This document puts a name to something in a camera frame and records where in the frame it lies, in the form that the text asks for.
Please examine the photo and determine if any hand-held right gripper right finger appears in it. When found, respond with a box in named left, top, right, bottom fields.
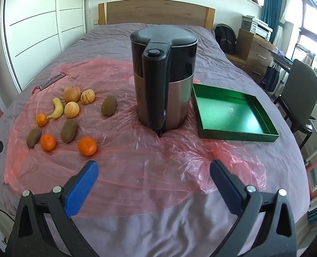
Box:
left=210, top=160, right=298, bottom=257

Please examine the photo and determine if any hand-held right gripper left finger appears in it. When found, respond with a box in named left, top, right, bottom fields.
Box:
left=6, top=160, right=99, bottom=257

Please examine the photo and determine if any brown kiwi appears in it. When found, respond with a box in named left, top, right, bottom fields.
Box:
left=101, top=95, right=118, bottom=117
left=26, top=127, right=42, bottom=148
left=61, top=119, right=78, bottom=143

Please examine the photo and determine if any orange tangerine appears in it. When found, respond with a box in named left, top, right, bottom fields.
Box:
left=36, top=114, right=49, bottom=127
left=40, top=134, right=57, bottom=151
left=78, top=137, right=97, bottom=156

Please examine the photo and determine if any yellow banana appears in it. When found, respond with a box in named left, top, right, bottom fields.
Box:
left=46, top=98, right=64, bottom=120

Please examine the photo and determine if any green tray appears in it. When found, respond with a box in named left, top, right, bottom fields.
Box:
left=192, top=83, right=280, bottom=142

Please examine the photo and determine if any yellow-orange grapefruit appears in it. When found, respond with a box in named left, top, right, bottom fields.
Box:
left=64, top=101, right=80, bottom=118

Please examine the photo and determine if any red-yellow apple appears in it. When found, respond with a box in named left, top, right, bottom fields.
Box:
left=63, top=86, right=81, bottom=103

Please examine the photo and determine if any striped yellow pepino melon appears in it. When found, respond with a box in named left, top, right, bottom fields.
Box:
left=80, top=89, right=96, bottom=104

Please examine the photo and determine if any pink plastic sheet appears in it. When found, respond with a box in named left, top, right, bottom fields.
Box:
left=4, top=57, right=267, bottom=211

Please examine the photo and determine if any bed with grey-purple cover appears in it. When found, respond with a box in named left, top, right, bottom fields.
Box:
left=0, top=23, right=311, bottom=257

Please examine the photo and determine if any grey flat tool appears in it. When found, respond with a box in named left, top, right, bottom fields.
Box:
left=41, top=73, right=66, bottom=89

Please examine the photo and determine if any navy tote bag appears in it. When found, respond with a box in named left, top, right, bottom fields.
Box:
left=260, top=63, right=280, bottom=91

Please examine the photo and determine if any black and copper electric kettle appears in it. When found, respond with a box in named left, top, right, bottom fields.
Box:
left=130, top=27, right=198, bottom=137

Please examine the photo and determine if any grey-green chair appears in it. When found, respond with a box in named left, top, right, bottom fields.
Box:
left=273, top=59, right=317, bottom=150

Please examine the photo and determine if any low wooden cabinet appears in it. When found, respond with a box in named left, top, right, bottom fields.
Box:
left=225, top=52, right=247, bottom=70

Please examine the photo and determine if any white wardrobe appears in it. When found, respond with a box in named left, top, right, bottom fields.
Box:
left=3, top=0, right=86, bottom=91

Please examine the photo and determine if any wooden dresser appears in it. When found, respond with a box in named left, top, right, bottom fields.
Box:
left=236, top=28, right=277, bottom=86

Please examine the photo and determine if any desk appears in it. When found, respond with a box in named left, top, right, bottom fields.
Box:
left=271, top=47, right=294, bottom=70

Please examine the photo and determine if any black backpack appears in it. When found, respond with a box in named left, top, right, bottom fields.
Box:
left=214, top=24, right=238, bottom=55

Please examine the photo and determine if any white printer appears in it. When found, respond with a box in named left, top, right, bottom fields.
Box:
left=251, top=18, right=274, bottom=40

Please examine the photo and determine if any grey box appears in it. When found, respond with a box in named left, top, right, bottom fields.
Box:
left=240, top=16, right=255, bottom=30

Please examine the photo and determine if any teal curtain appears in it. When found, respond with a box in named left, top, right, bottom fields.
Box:
left=261, top=0, right=284, bottom=45

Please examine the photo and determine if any wooden headboard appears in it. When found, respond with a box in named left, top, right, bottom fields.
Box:
left=98, top=0, right=216, bottom=30

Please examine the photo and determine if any window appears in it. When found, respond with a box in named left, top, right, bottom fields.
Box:
left=284, top=0, right=317, bottom=62

